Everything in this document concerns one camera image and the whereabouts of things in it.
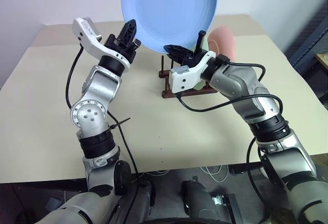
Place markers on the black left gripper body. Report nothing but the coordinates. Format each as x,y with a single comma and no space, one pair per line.
123,48

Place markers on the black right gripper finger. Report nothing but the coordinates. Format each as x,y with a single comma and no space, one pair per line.
200,42
178,50

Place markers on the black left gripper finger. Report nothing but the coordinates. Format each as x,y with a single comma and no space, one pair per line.
129,31

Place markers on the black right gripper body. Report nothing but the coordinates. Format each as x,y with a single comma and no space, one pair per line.
191,58

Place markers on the red plate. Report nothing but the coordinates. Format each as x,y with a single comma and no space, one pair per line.
224,42

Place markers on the blue plate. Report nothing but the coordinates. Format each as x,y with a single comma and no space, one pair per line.
169,11

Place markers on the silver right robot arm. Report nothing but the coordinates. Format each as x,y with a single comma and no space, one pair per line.
238,80

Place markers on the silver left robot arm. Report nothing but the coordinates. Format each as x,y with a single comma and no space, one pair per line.
100,90

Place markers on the dark brown dish rack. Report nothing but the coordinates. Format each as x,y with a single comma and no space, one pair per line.
166,94

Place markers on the dark perforated metal shelf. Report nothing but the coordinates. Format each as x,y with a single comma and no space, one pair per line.
307,44

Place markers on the dark rounded shape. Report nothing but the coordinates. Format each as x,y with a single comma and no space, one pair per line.
144,198
196,198

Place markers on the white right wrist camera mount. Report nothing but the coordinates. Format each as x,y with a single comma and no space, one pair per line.
187,76

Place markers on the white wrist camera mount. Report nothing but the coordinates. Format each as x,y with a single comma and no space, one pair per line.
89,44
187,76

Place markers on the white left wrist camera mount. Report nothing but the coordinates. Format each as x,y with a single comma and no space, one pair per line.
89,44

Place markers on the black table frame bar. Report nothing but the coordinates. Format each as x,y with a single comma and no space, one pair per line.
246,168
43,185

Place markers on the black metal floor bracket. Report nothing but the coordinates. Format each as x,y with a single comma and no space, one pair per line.
228,206

